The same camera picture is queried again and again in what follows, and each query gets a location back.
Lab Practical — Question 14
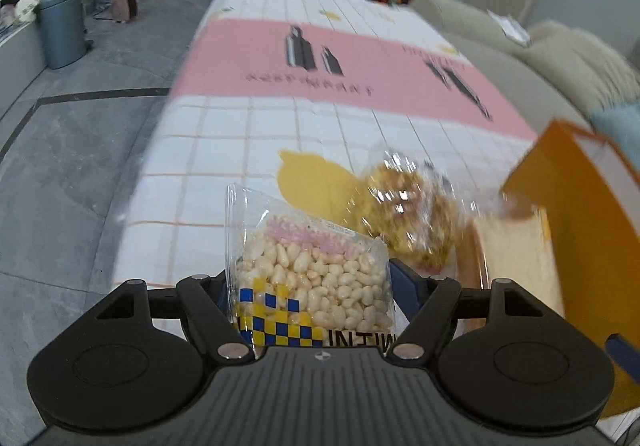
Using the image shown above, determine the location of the orange cardboard box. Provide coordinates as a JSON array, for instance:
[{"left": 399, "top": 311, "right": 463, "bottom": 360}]
[{"left": 500, "top": 120, "right": 640, "bottom": 422}]

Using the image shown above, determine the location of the light blue cushion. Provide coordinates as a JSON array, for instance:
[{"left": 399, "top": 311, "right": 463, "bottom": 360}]
[{"left": 587, "top": 103, "right": 640, "bottom": 153}]

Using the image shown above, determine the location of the sliced bread packet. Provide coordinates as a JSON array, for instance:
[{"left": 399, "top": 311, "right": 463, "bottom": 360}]
[{"left": 452, "top": 196, "right": 567, "bottom": 333}]

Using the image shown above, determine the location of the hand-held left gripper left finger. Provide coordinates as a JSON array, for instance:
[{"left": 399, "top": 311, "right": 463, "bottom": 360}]
[{"left": 95, "top": 271, "right": 253, "bottom": 365}]

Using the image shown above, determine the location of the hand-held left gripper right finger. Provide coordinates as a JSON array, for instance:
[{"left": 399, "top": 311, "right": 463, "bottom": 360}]
[{"left": 389, "top": 258, "right": 549, "bottom": 367}]

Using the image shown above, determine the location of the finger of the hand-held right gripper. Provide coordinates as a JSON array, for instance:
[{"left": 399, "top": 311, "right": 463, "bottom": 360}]
[{"left": 606, "top": 333, "right": 640, "bottom": 370}]

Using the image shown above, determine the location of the beige sofa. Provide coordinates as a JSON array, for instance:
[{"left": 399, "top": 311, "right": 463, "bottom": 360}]
[{"left": 410, "top": 0, "right": 640, "bottom": 138}]

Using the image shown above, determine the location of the grey trash can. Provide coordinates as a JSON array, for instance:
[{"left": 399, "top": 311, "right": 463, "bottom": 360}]
[{"left": 37, "top": 0, "right": 89, "bottom": 71}]

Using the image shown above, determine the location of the white paper leaflet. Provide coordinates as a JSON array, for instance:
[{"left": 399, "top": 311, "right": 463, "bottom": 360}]
[{"left": 487, "top": 8, "right": 534, "bottom": 48}]

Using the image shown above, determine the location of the pink and white checked tablecloth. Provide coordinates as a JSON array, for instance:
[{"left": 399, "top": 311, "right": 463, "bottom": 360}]
[{"left": 111, "top": 0, "right": 547, "bottom": 343}]

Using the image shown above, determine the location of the pink space heater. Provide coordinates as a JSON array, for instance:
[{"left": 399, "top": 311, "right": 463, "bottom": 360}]
[{"left": 111, "top": 0, "right": 141, "bottom": 24}]

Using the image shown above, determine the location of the beige cushion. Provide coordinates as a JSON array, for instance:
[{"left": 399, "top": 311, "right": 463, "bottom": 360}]
[{"left": 520, "top": 21, "right": 640, "bottom": 113}]

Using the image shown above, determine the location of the yellow crumbly snack packet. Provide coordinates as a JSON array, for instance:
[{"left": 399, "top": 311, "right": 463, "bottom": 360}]
[{"left": 349, "top": 148, "right": 469, "bottom": 278}]

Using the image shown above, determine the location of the puffed rice snack packet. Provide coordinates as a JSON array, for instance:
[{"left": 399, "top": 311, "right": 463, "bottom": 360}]
[{"left": 223, "top": 183, "right": 399, "bottom": 360}]

